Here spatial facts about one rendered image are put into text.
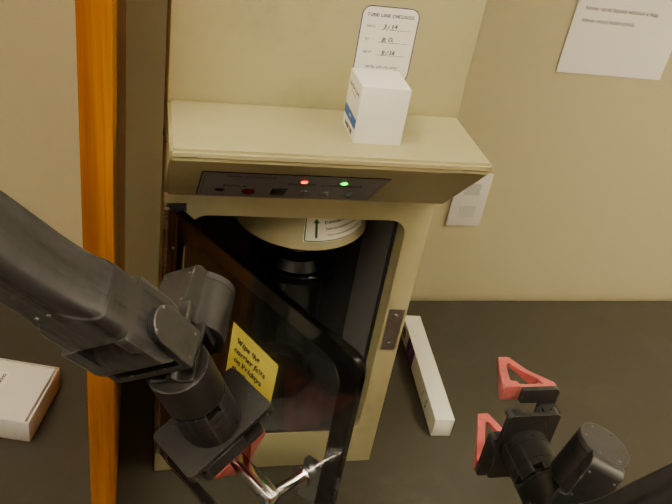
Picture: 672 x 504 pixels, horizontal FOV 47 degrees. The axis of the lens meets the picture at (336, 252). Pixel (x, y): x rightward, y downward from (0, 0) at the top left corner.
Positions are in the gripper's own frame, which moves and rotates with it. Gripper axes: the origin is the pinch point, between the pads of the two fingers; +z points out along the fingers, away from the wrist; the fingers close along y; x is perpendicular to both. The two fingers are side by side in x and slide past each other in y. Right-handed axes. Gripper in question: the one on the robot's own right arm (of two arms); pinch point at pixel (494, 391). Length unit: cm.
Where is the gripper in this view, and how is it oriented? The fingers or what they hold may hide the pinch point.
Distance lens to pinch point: 99.8
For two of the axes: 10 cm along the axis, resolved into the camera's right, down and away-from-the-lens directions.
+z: -2.0, -5.6, 8.0
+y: 1.5, -8.3, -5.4
